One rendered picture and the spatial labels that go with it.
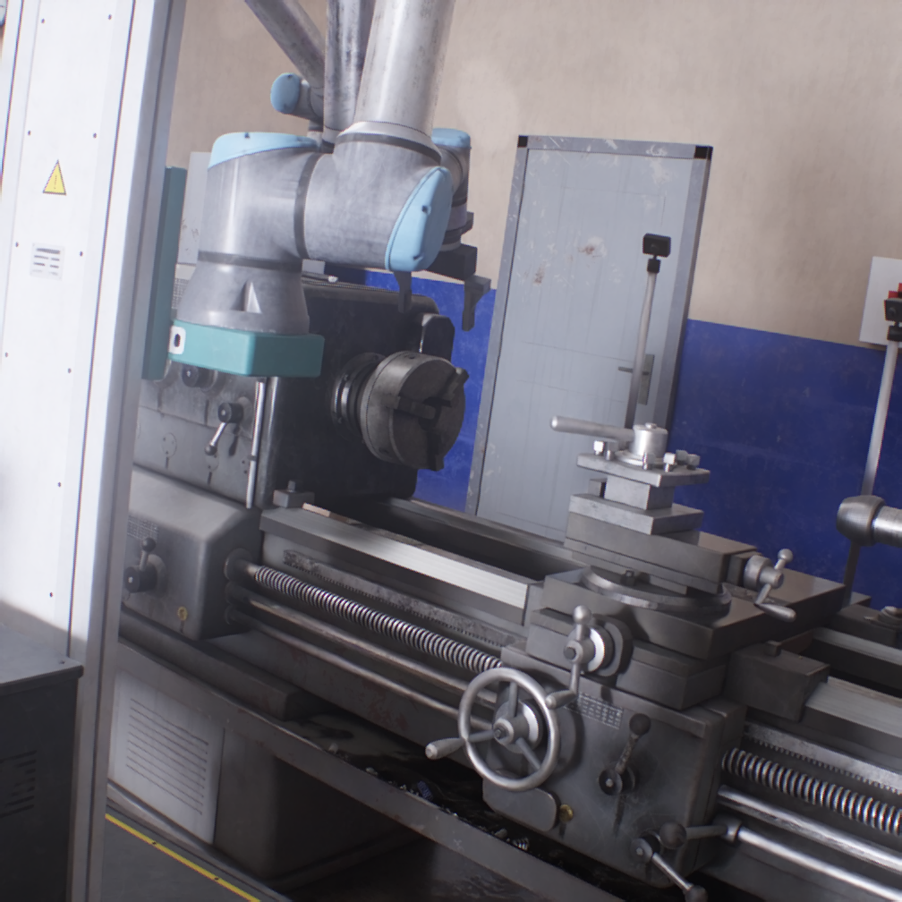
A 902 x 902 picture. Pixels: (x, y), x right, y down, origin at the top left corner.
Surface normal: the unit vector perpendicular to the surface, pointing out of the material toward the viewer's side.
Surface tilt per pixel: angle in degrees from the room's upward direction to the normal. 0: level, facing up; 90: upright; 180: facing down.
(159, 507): 32
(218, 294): 70
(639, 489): 90
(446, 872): 0
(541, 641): 90
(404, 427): 90
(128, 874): 0
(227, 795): 90
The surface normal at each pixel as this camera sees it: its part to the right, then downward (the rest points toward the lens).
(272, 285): 0.58, -0.15
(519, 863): -0.63, 0.03
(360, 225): -0.22, 0.44
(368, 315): 0.76, 0.20
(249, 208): -0.11, 0.19
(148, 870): 0.14, -0.98
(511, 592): -0.26, -0.78
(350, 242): -0.22, 0.67
